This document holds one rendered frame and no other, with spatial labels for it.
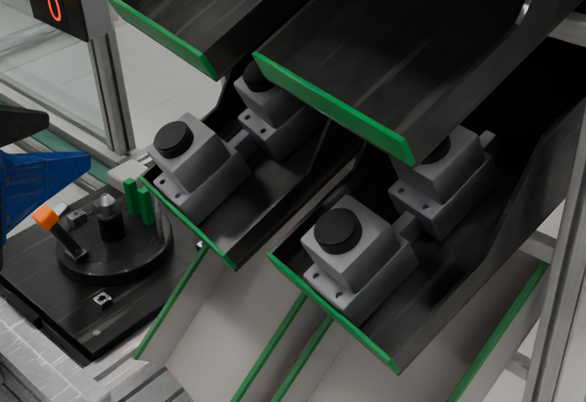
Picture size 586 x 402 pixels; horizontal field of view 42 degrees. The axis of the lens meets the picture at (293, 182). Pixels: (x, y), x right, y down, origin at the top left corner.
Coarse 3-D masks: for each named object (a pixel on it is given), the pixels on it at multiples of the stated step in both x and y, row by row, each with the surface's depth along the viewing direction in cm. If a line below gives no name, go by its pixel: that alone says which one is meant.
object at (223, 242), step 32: (224, 96) 66; (224, 128) 67; (320, 128) 63; (256, 160) 63; (288, 160) 62; (320, 160) 58; (256, 192) 61; (288, 192) 57; (192, 224) 59; (224, 224) 60; (256, 224) 57; (224, 256) 56
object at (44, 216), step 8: (40, 208) 84; (48, 208) 84; (56, 208) 85; (64, 208) 85; (32, 216) 84; (40, 216) 83; (48, 216) 83; (56, 216) 84; (40, 224) 83; (48, 224) 84; (56, 224) 85; (56, 232) 85; (64, 232) 86; (64, 240) 87; (72, 240) 88; (72, 248) 88; (80, 248) 89
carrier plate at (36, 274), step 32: (96, 192) 104; (64, 224) 98; (32, 256) 93; (192, 256) 92; (32, 288) 89; (64, 288) 89; (96, 288) 88; (128, 288) 88; (160, 288) 88; (64, 320) 84; (96, 320) 84; (128, 320) 84; (96, 352) 81
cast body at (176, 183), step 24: (192, 120) 60; (168, 144) 58; (192, 144) 58; (216, 144) 59; (240, 144) 62; (168, 168) 58; (192, 168) 58; (216, 168) 60; (240, 168) 61; (168, 192) 60; (192, 192) 59; (216, 192) 61; (192, 216) 60
